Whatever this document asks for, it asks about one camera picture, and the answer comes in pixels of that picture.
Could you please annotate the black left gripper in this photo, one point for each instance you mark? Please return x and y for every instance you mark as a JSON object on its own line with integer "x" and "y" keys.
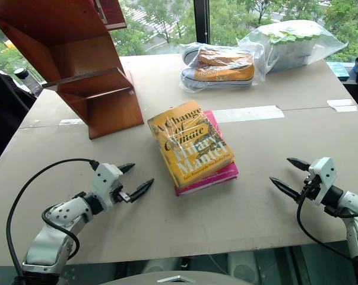
{"x": 121, "y": 196}

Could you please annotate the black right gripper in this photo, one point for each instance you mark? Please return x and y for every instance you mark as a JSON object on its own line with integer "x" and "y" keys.
{"x": 310, "y": 187}

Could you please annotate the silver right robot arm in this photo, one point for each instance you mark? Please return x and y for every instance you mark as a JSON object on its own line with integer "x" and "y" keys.
{"x": 356, "y": 228}

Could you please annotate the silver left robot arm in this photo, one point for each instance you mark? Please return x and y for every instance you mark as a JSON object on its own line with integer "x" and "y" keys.
{"x": 57, "y": 218}

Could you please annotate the yellow hardcover book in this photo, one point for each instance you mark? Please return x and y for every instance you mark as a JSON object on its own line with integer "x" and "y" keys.
{"x": 187, "y": 142}

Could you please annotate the pink hardcover book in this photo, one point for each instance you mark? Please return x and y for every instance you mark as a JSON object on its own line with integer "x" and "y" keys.
{"x": 224, "y": 175}

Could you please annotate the brown wooden bookshelf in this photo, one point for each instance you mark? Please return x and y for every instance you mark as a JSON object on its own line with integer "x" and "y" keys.
{"x": 77, "y": 59}

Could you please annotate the long white tape strip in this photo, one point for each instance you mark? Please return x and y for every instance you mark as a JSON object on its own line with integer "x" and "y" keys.
{"x": 250, "y": 113}

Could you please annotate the short white tape strip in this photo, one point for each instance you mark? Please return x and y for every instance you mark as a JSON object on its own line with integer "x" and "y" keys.
{"x": 343, "y": 105}

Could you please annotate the grey rounded shape under table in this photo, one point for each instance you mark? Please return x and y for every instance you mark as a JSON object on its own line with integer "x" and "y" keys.
{"x": 244, "y": 264}
{"x": 161, "y": 265}

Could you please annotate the grey rounded robot body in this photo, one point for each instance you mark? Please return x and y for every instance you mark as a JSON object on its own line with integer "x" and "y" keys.
{"x": 175, "y": 279}

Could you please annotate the clear plastic shoe bag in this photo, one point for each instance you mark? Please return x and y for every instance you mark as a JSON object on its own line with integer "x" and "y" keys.
{"x": 260, "y": 68}

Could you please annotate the light blue flat box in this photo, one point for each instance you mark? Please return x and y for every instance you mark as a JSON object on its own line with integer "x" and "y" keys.
{"x": 339, "y": 70}

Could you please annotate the orange canvas sneaker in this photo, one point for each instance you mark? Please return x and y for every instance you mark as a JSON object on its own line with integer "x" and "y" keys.
{"x": 220, "y": 75}
{"x": 223, "y": 56}

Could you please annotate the white and green stacked items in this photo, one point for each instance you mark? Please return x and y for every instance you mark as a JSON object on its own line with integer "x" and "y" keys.
{"x": 291, "y": 47}

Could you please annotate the large clear plastic bag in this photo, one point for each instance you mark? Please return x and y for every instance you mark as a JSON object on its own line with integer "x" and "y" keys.
{"x": 330, "y": 44}

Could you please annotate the clear bottle with black cap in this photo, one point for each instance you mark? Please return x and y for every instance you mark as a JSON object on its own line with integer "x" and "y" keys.
{"x": 30, "y": 83}

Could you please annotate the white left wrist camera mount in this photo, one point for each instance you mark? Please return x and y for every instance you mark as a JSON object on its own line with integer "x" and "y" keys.
{"x": 103, "y": 179}

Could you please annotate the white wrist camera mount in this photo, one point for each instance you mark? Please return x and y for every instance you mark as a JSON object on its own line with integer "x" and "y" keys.
{"x": 325, "y": 175}
{"x": 103, "y": 179}

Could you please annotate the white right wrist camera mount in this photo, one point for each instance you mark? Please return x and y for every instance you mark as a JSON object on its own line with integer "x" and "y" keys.
{"x": 325, "y": 175}

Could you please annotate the black window post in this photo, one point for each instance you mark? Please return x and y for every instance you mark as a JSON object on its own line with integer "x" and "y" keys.
{"x": 204, "y": 20}

